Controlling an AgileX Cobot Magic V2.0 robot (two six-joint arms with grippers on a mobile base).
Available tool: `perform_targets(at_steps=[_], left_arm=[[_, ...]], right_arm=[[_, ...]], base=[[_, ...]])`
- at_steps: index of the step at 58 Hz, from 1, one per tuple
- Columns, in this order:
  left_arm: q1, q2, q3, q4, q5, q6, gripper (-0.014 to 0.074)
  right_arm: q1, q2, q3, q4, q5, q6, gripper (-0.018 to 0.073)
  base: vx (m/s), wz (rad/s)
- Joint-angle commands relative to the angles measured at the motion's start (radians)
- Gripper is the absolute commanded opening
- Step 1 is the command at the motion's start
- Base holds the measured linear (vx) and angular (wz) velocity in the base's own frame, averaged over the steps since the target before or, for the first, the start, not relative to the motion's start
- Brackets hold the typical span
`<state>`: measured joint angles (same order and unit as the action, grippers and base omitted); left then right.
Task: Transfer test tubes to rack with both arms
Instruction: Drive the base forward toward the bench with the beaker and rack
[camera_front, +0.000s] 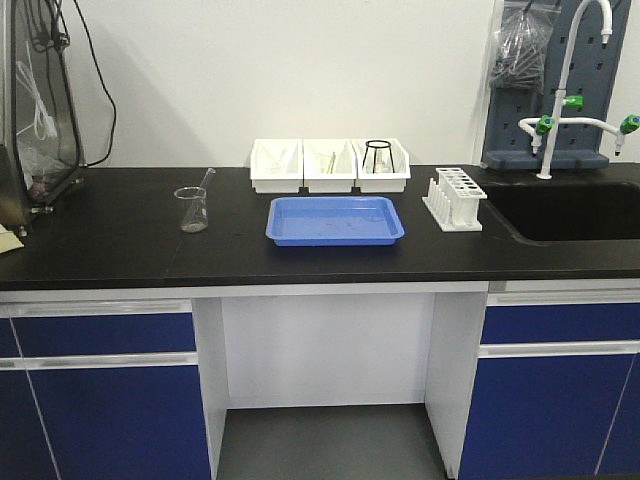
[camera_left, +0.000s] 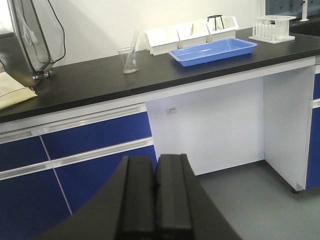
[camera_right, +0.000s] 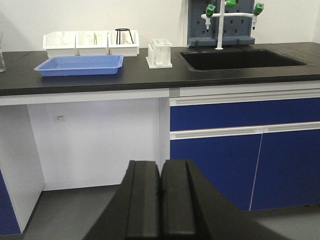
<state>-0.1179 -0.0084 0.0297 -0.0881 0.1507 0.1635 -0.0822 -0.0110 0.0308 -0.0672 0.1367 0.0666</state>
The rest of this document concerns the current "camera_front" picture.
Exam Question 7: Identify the yellow green spatulas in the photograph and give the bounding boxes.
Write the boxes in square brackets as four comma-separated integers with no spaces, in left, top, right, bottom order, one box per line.
[326,152,336,174]

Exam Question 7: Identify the clear glass beaker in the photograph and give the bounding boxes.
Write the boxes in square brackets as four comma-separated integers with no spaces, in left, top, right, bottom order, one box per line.
[174,186,208,233]

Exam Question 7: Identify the white gooseneck lab faucet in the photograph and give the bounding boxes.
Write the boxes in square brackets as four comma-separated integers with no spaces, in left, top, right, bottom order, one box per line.
[518,1,639,180]

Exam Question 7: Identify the grey pegboard drying rack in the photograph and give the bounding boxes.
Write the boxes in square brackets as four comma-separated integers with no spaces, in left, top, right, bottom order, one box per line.
[482,1,631,170]

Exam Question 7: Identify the plastic bag of pegs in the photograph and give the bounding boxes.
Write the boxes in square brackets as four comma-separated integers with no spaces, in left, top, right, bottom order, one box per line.
[488,1,562,93]

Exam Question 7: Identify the right blue cabinet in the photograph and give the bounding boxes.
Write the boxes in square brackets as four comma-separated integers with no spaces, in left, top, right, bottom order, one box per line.
[458,295,639,479]

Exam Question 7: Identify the beige paper pad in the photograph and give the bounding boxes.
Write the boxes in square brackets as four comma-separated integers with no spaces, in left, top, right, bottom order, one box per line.
[0,225,24,253]

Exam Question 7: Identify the glass beaker in middle bin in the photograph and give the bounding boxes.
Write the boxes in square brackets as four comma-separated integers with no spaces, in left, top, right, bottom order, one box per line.
[319,152,352,175]

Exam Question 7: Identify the black sink basin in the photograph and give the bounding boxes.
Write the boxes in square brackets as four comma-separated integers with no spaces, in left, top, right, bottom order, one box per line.
[484,181,639,244]

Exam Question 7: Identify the right white storage bin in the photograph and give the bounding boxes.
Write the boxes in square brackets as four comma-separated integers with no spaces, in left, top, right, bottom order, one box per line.
[350,138,411,193]

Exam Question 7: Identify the middle white storage bin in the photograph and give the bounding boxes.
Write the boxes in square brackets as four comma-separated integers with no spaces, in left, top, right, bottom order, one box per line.
[303,139,357,193]

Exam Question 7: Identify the glass flask in right bin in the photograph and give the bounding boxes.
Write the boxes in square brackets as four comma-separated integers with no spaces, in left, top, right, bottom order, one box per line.
[372,147,394,174]

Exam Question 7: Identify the clear glass test tube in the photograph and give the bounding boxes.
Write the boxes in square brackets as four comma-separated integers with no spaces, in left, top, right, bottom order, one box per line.
[181,168,216,233]

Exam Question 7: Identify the blue cabinet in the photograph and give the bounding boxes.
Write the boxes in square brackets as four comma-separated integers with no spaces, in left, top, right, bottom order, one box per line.
[458,295,639,479]
[1,301,214,479]

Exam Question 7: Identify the clear enclosure with black frame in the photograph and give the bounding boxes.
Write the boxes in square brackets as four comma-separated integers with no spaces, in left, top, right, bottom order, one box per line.
[1,1,84,237]

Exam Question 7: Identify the black wire tripod stand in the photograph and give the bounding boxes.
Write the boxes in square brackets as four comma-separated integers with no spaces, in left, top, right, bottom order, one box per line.
[362,139,396,174]

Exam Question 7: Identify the left white storage bin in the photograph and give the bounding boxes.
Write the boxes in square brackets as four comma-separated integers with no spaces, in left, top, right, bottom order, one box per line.
[250,139,304,194]

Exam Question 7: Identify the left blue cabinet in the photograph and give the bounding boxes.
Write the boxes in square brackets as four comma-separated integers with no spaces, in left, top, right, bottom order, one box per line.
[1,301,214,479]

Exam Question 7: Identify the glassware in left bin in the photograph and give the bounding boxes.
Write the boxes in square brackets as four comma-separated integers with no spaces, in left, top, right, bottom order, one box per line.
[265,148,290,175]

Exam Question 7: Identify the white test tube rack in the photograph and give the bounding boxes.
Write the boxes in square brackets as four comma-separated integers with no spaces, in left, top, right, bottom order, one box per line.
[422,167,487,232]

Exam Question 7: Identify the white storage bin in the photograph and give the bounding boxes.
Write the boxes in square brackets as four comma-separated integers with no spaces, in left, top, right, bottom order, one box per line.
[350,138,411,193]
[303,139,357,193]
[250,139,304,194]

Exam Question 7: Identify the blue plastic tray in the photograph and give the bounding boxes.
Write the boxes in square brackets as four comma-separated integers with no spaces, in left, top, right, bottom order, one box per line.
[265,196,405,247]

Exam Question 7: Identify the black power cable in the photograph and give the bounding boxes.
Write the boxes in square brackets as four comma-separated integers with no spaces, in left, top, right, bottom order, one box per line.
[72,0,118,168]

